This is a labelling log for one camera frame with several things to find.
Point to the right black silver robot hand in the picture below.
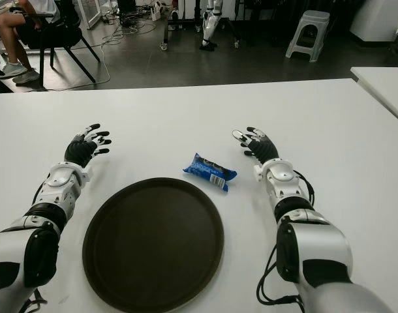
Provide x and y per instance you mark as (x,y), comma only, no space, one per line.
(266,148)

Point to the seated person with bare legs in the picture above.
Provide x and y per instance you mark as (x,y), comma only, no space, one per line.
(9,29)

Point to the black office chair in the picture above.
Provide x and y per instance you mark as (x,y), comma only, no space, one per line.
(65,32)

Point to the grey plastic stool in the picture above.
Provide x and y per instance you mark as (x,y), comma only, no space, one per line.
(313,18)

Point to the white bag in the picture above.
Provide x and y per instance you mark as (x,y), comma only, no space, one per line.
(156,11)

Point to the black wheeled metal frame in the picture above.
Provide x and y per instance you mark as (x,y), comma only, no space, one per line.
(165,29)

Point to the round dark brown tray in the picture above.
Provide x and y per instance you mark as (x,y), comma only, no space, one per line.
(153,244)

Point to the white cabinet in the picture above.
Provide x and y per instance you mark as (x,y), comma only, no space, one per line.
(375,19)

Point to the white framed panel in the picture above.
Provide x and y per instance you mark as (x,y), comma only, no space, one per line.
(93,13)

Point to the white humanoid robot leg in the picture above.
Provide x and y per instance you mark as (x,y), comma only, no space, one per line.
(209,24)

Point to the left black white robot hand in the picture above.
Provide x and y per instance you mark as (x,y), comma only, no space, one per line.
(76,151)

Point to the white side table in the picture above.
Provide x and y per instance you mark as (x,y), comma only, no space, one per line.
(385,84)

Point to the blue Oreo cookie packet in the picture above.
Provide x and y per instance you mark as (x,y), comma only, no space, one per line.
(202,169)

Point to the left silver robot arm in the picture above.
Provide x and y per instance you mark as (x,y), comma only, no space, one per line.
(52,192)

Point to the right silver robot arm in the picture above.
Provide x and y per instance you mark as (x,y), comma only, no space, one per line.
(316,241)

